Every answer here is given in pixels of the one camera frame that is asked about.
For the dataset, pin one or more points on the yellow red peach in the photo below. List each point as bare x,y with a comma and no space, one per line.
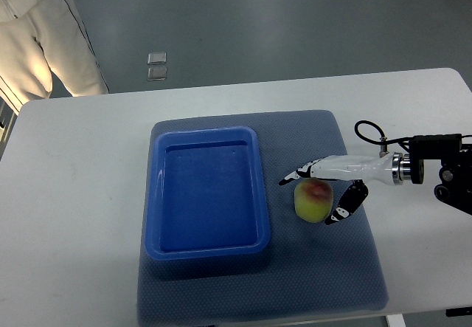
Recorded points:
313,200

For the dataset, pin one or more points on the blue plastic tray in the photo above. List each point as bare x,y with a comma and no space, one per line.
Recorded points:
206,196

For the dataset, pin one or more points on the grey blue mat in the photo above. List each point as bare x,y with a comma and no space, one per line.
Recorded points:
306,269

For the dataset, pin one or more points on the metal floor plate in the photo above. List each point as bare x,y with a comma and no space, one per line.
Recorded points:
157,58
157,73

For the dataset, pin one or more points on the white table leg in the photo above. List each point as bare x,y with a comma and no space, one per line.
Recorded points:
395,320

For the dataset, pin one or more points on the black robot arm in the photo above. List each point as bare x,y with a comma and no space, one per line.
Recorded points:
453,155

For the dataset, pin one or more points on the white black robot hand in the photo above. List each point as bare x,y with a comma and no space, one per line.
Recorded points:
357,169

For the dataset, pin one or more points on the person in white clothes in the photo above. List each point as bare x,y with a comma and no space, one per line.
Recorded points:
42,39

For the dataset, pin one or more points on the upper metal floor plate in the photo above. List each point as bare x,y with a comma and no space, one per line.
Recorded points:
157,58

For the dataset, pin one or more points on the lower metal floor plate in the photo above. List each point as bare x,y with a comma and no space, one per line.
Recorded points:
157,73

